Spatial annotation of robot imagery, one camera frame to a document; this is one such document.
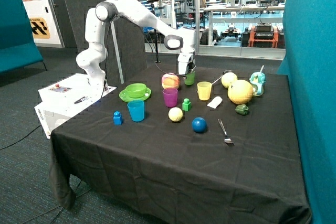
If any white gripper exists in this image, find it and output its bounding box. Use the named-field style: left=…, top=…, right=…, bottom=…
left=177, top=52, right=196, bottom=79

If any green plastic cup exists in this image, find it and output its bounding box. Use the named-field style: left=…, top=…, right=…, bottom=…
left=184, top=72, right=195, bottom=86

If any green plastic bowl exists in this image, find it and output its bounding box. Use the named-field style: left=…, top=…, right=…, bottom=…
left=125, top=83, right=147, bottom=98

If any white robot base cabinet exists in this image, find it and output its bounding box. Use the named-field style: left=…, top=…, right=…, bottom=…
left=35, top=73, right=116, bottom=138

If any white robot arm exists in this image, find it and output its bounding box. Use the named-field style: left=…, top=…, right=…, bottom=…
left=76, top=0, right=196, bottom=94

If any yellow plastic cup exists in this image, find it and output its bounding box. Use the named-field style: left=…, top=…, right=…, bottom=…
left=197, top=81, right=212, bottom=101

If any purple plastic cup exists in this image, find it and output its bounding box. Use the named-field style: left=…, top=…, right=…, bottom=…
left=162, top=88, right=178, bottom=108

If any blue plastic cup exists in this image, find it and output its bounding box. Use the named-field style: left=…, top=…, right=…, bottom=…
left=127, top=100, right=145, bottom=122

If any green plastic plate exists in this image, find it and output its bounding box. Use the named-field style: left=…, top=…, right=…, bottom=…
left=119, top=88, right=152, bottom=103

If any pink orange ball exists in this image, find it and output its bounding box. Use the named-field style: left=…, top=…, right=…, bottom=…
left=161, top=73, right=180, bottom=89

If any green toy block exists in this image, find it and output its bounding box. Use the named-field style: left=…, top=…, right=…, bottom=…
left=182, top=98, right=192, bottom=111

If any metal ladle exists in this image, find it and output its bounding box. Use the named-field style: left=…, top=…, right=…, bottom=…
left=211, top=69, right=232, bottom=85

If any medium pale yellow ball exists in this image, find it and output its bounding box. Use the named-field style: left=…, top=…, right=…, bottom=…
left=221, top=72, right=238, bottom=89

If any white cloth piece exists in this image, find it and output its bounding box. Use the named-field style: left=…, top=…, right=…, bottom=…
left=207, top=96, right=223, bottom=109

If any small pale yellow ball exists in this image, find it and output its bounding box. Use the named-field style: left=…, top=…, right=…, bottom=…
left=168, top=107, right=183, bottom=122

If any dark blue ball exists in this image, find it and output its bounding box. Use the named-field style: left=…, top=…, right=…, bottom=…
left=192, top=117, right=207, bottom=133

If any large yellow ball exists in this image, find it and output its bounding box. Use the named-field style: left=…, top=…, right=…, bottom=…
left=227, top=80, right=253, bottom=105

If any green toy pepper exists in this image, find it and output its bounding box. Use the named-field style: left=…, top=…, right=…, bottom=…
left=235, top=104, right=249, bottom=116

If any teal toy with straw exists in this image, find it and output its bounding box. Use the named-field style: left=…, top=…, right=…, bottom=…
left=249, top=65, right=266, bottom=97

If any black tablecloth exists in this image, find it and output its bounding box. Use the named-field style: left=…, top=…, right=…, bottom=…
left=49, top=66, right=312, bottom=223

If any black tripod stand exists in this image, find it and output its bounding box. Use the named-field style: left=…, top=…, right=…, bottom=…
left=146, top=0, right=161, bottom=63

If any metal fork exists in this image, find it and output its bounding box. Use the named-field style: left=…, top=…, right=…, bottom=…
left=218, top=119, right=234, bottom=146

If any orange black machine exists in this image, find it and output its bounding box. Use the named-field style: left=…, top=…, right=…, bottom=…
left=241, top=23, right=285, bottom=49

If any blue toy block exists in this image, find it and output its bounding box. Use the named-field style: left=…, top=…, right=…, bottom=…
left=113, top=111, right=123, bottom=125

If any teal partition panel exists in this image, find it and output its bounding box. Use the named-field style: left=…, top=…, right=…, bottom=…
left=278, top=0, right=335, bottom=223

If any yellow black sign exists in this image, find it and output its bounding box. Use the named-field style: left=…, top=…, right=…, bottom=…
left=29, top=17, right=50, bottom=39

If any teal sofa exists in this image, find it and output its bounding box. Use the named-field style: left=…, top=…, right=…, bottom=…
left=0, top=0, right=44, bottom=73

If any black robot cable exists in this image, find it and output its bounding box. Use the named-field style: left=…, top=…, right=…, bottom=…
left=99, top=15, right=196, bottom=100

